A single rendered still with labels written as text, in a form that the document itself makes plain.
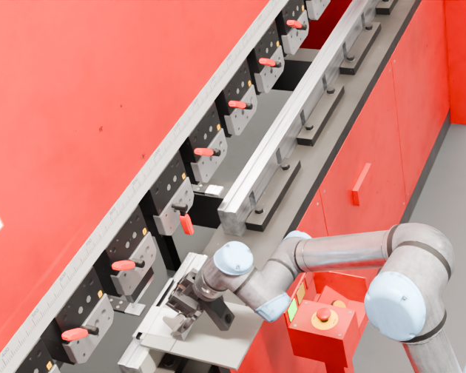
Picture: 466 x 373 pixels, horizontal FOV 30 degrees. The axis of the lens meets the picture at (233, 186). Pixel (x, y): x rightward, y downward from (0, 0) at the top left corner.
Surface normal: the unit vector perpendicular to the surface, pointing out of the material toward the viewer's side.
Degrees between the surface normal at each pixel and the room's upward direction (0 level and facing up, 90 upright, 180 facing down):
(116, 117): 90
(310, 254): 51
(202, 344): 0
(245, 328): 0
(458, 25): 90
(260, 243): 0
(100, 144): 90
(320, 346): 90
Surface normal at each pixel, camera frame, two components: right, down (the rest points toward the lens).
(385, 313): -0.58, 0.51
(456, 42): -0.42, 0.65
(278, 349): 0.89, 0.14
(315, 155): -0.20, -0.75
